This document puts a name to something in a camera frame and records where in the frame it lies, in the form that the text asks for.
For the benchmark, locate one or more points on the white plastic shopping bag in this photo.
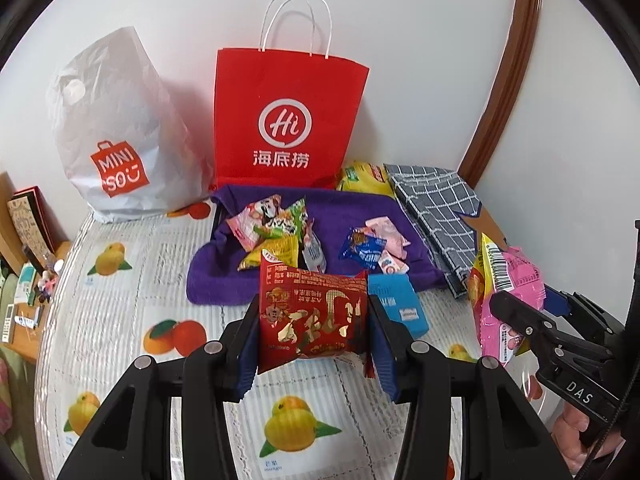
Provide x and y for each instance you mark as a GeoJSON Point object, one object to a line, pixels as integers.
{"type": "Point", "coordinates": [125, 110]}

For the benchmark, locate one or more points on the fruit print tablecloth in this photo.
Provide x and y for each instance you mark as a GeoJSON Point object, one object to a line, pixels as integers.
{"type": "Point", "coordinates": [150, 270]}

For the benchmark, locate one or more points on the large pink yellow snack packet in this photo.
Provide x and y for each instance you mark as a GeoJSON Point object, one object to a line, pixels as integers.
{"type": "Point", "coordinates": [510, 270]}

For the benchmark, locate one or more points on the yellow triangular snack packet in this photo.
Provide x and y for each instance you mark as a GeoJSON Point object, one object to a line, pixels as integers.
{"type": "Point", "coordinates": [309, 244]}

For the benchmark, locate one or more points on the white remote control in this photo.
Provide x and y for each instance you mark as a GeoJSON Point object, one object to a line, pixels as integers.
{"type": "Point", "coordinates": [7, 322]}

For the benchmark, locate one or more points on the small pink white figurine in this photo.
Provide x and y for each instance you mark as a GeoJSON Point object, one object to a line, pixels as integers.
{"type": "Point", "coordinates": [48, 280]}

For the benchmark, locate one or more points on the pink panda snack packet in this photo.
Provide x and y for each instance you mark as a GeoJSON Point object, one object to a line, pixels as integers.
{"type": "Point", "coordinates": [247, 222]}

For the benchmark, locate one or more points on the purple towel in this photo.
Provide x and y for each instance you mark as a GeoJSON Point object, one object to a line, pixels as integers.
{"type": "Point", "coordinates": [215, 270]}

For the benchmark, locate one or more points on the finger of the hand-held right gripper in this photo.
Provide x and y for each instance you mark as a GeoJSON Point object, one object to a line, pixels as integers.
{"type": "Point", "coordinates": [515, 315]}
{"type": "Point", "coordinates": [555, 300]}

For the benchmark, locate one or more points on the white red snack packet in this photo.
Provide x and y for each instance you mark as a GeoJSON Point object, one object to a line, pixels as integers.
{"type": "Point", "coordinates": [317, 260]}

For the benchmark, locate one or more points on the red paper bag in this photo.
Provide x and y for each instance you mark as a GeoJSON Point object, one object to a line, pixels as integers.
{"type": "Point", "coordinates": [290, 80]}

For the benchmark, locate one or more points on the red gold snack packet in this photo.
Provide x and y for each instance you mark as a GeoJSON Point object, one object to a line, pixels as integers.
{"type": "Point", "coordinates": [310, 315]}

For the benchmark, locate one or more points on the light pink snack packet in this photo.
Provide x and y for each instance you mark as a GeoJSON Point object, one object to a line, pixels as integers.
{"type": "Point", "coordinates": [387, 227]}

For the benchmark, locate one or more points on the yellow snack bag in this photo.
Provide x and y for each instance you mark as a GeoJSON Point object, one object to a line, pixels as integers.
{"type": "Point", "coordinates": [365, 177]}

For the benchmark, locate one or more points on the white tube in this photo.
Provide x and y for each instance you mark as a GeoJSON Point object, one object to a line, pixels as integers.
{"type": "Point", "coordinates": [29, 320]}

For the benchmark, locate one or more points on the patterned cover book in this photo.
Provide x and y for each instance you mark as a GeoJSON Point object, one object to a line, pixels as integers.
{"type": "Point", "coordinates": [27, 225]}

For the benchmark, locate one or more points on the wooden headboard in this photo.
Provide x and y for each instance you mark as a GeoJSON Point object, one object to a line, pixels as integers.
{"type": "Point", "coordinates": [5, 220]}

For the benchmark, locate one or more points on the wooden nightstand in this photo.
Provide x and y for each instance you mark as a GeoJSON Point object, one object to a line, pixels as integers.
{"type": "Point", "coordinates": [30, 345]}

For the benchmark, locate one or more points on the teal white box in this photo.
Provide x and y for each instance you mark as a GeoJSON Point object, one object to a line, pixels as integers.
{"type": "Point", "coordinates": [26, 280]}

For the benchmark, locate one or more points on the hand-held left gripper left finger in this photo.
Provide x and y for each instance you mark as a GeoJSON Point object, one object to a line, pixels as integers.
{"type": "Point", "coordinates": [247, 370]}

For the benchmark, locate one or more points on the green bed sheet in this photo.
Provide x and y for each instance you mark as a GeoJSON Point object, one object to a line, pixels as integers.
{"type": "Point", "coordinates": [20, 390]}

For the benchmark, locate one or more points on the wooden door frame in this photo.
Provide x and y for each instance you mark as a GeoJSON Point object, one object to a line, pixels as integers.
{"type": "Point", "coordinates": [520, 60]}

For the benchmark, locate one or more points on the person's right hand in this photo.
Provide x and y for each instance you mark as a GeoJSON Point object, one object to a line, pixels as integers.
{"type": "Point", "coordinates": [570, 430]}

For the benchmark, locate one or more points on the small blue snack packet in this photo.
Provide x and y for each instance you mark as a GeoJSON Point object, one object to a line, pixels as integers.
{"type": "Point", "coordinates": [372, 252]}

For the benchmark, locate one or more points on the blue tissue pack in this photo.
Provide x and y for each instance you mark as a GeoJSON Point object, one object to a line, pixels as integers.
{"type": "Point", "coordinates": [400, 305]}

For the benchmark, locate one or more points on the grey checked folded cloth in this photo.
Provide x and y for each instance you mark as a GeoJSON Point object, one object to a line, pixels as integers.
{"type": "Point", "coordinates": [435, 200]}

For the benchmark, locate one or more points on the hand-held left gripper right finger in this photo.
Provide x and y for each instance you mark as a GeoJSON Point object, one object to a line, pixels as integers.
{"type": "Point", "coordinates": [382, 360]}

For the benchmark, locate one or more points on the green snack packet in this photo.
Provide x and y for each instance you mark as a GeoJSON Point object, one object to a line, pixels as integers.
{"type": "Point", "coordinates": [290, 217]}

